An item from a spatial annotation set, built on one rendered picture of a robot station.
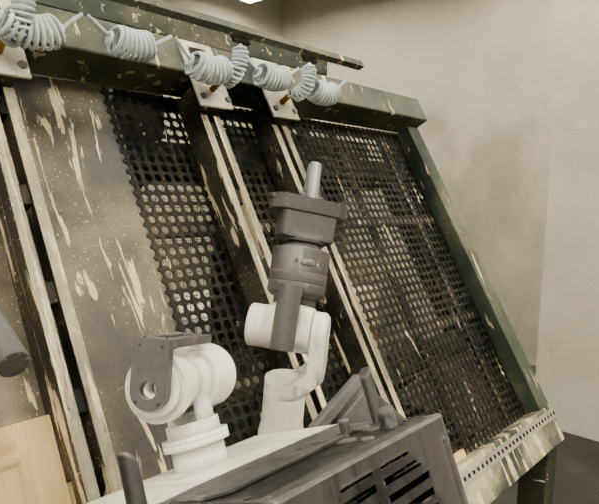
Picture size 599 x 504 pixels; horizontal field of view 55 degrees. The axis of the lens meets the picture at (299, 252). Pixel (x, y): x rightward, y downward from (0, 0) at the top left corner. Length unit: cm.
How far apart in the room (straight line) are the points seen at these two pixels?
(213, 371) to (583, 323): 384
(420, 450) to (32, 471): 67
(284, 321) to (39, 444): 43
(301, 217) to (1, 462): 56
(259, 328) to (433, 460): 42
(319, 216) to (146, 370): 43
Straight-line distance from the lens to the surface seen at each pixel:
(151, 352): 53
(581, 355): 435
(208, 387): 58
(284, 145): 159
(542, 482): 219
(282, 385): 88
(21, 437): 101
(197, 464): 57
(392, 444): 46
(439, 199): 217
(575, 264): 427
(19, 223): 107
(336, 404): 68
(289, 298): 81
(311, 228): 87
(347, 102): 191
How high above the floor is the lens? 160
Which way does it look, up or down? 6 degrees down
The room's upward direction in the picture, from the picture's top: 1 degrees clockwise
